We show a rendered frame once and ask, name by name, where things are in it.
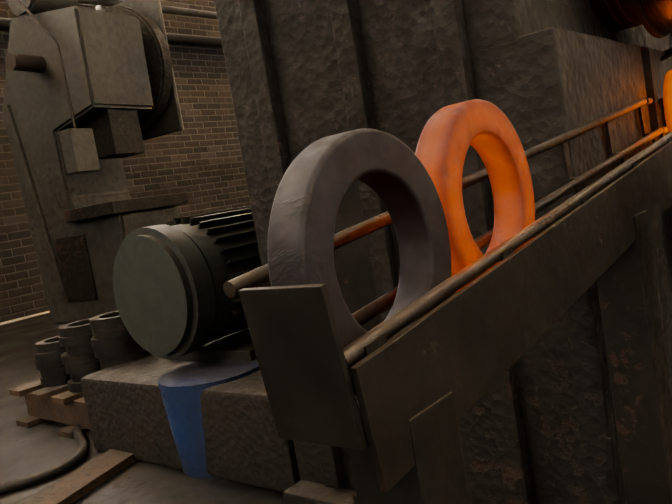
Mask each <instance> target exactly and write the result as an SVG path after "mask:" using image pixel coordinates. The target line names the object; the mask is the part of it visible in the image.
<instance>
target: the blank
mask: <svg viewBox="0 0 672 504"><path fill-rule="evenodd" d="M663 106H664V114H665V120H666V125H667V129H668V132H671V131H672V70H669V71H667V73H666V75H665V78H664V83H663Z"/></svg>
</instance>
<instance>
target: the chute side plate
mask: <svg viewBox="0 0 672 504"><path fill-rule="evenodd" d="M671 204H672V141H670V142H669V143H667V144H666V145H665V146H663V147H662V148H660V149H659V150H658V151H656V152H655V153H653V154H652V155H651V156H649V157H648V158H646V159H645V160H643V161H642V162H641V163H639V164H638V165H636V166H635V167H634V168H632V169H631V170H629V171H628V172H626V173H625V174H624V175H622V176H621V177H619V178H618V179H617V180H615V181H614V182H612V183H611V184H610V185H608V186H607V187H605V188H604V189H602V190H601V191H600V192H598V193H597V194H595V195H594V196H593V197H591V198H590V199H588V200H587V201H586V202H584V203H583V204H581V205H580V206H578V207H577V208H576V209H574V210H573V211H571V212H570V213H569V214H567V215H566V216H564V217H563V218H561V219H560V220H559V221H557V222H556V223H554V224H553V225H552V226H550V227H549V228H547V229H546V230H544V231H543V232H542V233H540V234H539V235H537V236H536V237H535V238H533V239H532V240H530V241H529V242H528V243H526V244H525V245H523V246H522V247H520V248H519V249H518V250H516V251H515V252H514V253H512V254H511V255H509V256H508V257H506V258H505V259H504V260H502V261H501V262H499V263H498V264H496V265H495V266H494V267H492V268H491V269H489V270H488V271H487V272H485V273H484V274H482V275H481V276H479V277H478V278H477V279H475V280H474V281H472V282H471V283H470V284H468V285H467V286H465V287H464V288H462V289H461V290H460V291H458V292H457V293H455V294H454V295H453V296H451V297H450V298H448V299H447V300H446V301H444V302H443V303H441V304H440V305H438V306H437V307H436V308H434V309H433V310H431V311H430V312H429V313H427V314H426V315H424V316H423V317H421V318H420V319H419V320H417V321H416V322H414V323H413V324H412V325H410V326H409V327H407V328H406V329H405V330H403V331H402V332H400V333H399V334H397V335H396V336H395V337H393V338H392V339H390V340H389V341H388V342H386V343H385V344H384V345H382V346H381V347H379V348H378V349H376V350H375V351H374V352H372V353H371V354H369V355H368V356H366V357H365V358H364V359H362V360H361V361H359V362H358V363H356V364H355V365H354V366H352V367H351V368H350V372H351V376H352V380H353V384H354V388H355V392H356V396H357V400H358V404H359V408H360V412H361V416H362V420H363V424H364V428H365V432H366V435H367V439H368V443H369V447H370V451H371V455H372V459H373V463H374V467H375V471H376V475H377V479H378V483H379V487H380V490H381V491H382V492H389V490H390V489H391V488H392V487H393V486H394V485H395V484H396V483H397V482H398V481H399V480H400V479H401V478H402V477H403V476H404V475H405V474H406V473H407V472H408V471H409V470H410V469H411V468H412V467H413V466H414V465H415V460H414V454H413V448H412V442H411V435H410V429H409V420H410V419H411V418H412V417H414V416H415V415H417V414H418V413H420V412H421V411H423V410H424V409H425V408H427V407H428V406H430V405H431V404H433V403H434V402H436V401H437V400H439V399H440V398H442V397H443V396H445V395H446V394H448V393H449V392H453V394H454V400H455V407H456V413H457V419H458V420H459V419H460V418H461V417H462V416H463V415H464V414H465V413H466V412H467V411H468V410H469V409H470V408H471V407H472V406H473V405H474V404H475V403H476V402H477V401H478V400H479V399H480V398H481V397H482V396H483V395H484V394H485V393H486V392H487V391H488V390H489V389H490V388H491V387H492V386H493V385H494V384H495V383H496V382H497V381H498V380H499V379H500V378H501V377H502V376H503V375H504V374H505V372H506V371H507V370H508V369H509V368H510V367H511V366H512V365H513V364H514V363H515V362H516V361H517V360H518V359H519V358H520V357H521V356H522V355H523V354H524V353H525V352H526V351H527V350H528V349H529V348H530V347H531V346H532V345H533V344H534V343H535V342H536V341H537V340H538V339H539V338H540V337H541V336H542V335H543V334H544V333H545V332H546V331H547V330H548V329H549V328H550V327H551V326H552V325H553V324H554V323H555V322H556V321H557V320H558V319H559V318H560V317H561V316H562V315H563V313H564V312H565V311H566V310H567V309H568V308H569V307H570V306H571V305H572V304H573V303H574V302H575V301H576V300H577V299H578V298H579V297H580V296H581V295H582V294H583V293H584V292H585V291H586V290H587V289H588V288H589V287H590V286H591V285H592V284H593V283H594V282H595V281H596V280H597V279H598V278H599V277H600V276H601V275H602V274H603V273H604V272H605V271H606V270H607V269H608V268H609V267H610V266H611V265H612V264H613V263H614V262H615V261H616V260H617V259H618V258H619V257H620V256H621V254H622V253H623V252H624V251H625V250H626V249H627V248H628V247H629V246H630V245H631V244H632V243H633V242H634V241H635V240H636V233H635V225H634V215H636V214H639V213H641V212H643V211H645V210H646V211H647V215H648V223H649V226H650V225H651V224H652V223H653V222H654V221H655V220H656V219H657V218H658V217H659V216H660V215H661V214H662V213H663V212H664V211H665V210H666V209H667V208H668V207H669V206H670V205H671Z"/></svg>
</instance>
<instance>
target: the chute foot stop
mask: <svg viewBox="0 0 672 504"><path fill-rule="evenodd" d="M238 292H239V296H240V299H241V303H242V307H243V310H244V314H245V317H246V321H247V325H248V328H249V332H250V335H251V339H252V343H253V346H254V350H255V353H256V357H257V361H258V364H259V368H260V372H261V375H262V379H263V382H264V386H265V390H266V393H267V397H268V400H269V404H270V408H271V411H272V415H273V418H274V422H275V426H276V429H277V433H278V436H279V438H283V439H289V440H296V441H303V442H309V443H316V444H323V445H329V446H336V447H343V448H349V449H356V450H364V449H365V448H366V447H367V441H366V437H365V434H364V430H363V426H362V422H361V418H360V414H359V410H358V406H357V402H356V398H355V394H354V390H353V386H352V382H351V378H350V374H349V370H348V366H347V362H346V358H345V354H344V350H343V346H342V342H341V338H340V334H339V331H338V327H337V323H336V319H335V315H334V311H333V307H332V303H331V299H330V295H329V291H328V287H327V284H307V285H289V286H271V287H253V288H243V289H241V290H239V291H238Z"/></svg>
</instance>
